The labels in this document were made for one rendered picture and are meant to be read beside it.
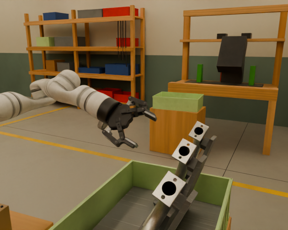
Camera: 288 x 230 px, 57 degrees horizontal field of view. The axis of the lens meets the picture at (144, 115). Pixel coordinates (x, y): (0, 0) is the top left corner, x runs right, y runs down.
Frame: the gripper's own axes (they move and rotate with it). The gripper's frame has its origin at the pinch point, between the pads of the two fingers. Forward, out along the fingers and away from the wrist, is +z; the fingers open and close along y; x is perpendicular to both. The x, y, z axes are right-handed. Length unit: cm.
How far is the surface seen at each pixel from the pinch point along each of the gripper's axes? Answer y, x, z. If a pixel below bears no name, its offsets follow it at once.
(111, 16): 263, 299, -315
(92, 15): 254, 309, -365
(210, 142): 11.2, 13.7, 14.4
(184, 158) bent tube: -1.8, -2.9, 13.5
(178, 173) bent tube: -3.3, 8.2, 12.1
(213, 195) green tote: 3.5, 41.1, 21.8
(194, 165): -0.7, 2.6, 15.6
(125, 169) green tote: -6.8, 37.5, -11.6
